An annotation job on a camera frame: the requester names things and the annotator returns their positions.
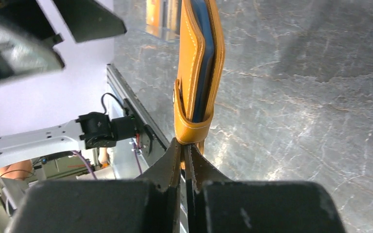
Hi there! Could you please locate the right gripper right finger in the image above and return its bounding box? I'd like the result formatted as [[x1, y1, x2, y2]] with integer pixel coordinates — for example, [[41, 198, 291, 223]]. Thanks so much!
[[185, 145, 345, 233]]

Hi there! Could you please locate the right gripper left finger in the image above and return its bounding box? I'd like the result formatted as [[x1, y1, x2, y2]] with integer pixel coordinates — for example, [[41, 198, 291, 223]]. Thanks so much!
[[7, 139, 181, 233]]

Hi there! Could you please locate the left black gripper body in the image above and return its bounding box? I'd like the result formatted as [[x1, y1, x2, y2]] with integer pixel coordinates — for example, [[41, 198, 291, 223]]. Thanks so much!
[[0, 0, 127, 84]]

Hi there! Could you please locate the orange leather card holder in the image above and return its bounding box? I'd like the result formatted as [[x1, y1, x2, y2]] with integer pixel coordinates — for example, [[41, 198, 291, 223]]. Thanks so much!
[[174, 0, 225, 145]]

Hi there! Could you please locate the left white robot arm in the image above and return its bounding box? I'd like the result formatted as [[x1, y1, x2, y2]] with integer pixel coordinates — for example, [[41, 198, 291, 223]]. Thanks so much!
[[0, 0, 146, 168]]

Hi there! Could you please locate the middle gold card in case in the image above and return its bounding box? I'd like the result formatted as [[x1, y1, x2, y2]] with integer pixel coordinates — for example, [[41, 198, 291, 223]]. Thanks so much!
[[145, 0, 182, 43]]

